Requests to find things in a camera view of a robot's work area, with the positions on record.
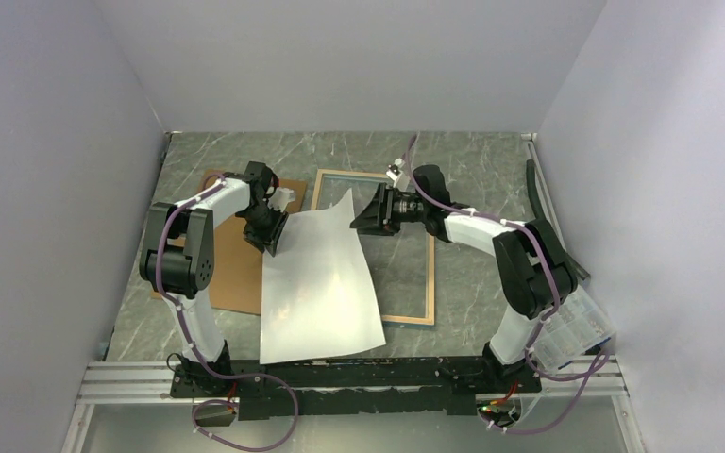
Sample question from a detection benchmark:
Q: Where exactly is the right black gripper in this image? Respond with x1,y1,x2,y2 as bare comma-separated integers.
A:
349,183,428,237

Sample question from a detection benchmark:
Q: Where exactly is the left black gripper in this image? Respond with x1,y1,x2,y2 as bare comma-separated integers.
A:
242,203,290,256

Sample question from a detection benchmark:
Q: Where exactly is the brown frame backing board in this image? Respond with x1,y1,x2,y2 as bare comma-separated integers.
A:
149,169,309,317

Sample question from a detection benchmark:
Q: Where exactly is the hot air balloon photo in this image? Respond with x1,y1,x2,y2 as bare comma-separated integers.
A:
259,191,386,364

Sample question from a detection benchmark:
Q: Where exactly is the blue wooden picture frame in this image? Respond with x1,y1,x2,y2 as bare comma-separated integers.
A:
311,169,435,327

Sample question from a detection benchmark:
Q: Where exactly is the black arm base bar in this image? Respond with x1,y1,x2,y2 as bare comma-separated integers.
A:
170,356,542,421

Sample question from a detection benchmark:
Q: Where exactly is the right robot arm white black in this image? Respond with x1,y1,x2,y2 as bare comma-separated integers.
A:
349,161,577,392

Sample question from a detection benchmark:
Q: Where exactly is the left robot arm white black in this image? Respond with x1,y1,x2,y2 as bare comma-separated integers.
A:
139,161,295,396

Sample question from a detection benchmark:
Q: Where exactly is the clear plastic screw box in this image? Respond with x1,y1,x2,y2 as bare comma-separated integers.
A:
532,287,616,371

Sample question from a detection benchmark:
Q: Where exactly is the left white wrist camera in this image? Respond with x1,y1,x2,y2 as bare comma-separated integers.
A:
267,187,296,212

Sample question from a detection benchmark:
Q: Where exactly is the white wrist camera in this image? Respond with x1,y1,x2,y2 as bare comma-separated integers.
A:
267,187,296,212
385,158,411,192

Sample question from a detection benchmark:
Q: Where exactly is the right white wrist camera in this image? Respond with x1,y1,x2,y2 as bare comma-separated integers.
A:
385,158,411,192

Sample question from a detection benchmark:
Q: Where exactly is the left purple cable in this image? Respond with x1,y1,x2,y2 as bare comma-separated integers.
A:
154,175,301,451

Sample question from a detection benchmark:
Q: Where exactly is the black corrugated hose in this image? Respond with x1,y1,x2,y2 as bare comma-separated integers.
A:
525,159,591,281

